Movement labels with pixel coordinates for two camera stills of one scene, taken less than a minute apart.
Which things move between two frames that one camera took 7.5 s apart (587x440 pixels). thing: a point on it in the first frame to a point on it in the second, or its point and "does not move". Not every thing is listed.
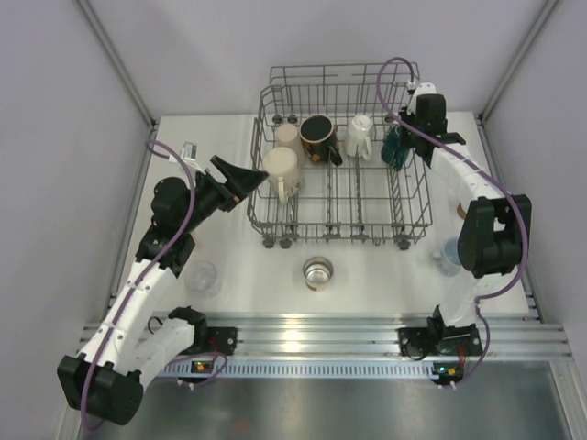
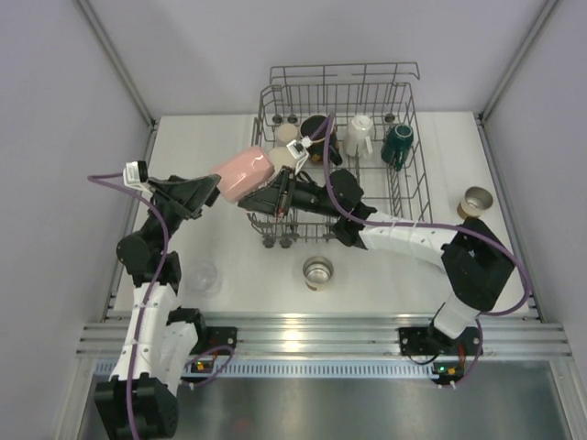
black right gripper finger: [238, 177] to [174, 184]
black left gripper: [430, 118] to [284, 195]
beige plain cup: [287, 137] does not move
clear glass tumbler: [202, 278] does not move
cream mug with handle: [358, 140] does not move
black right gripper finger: [240, 181] to [199, 192]
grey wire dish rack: [325, 162] does not move
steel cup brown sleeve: [317, 271] does not move
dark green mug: [392, 150] does not move
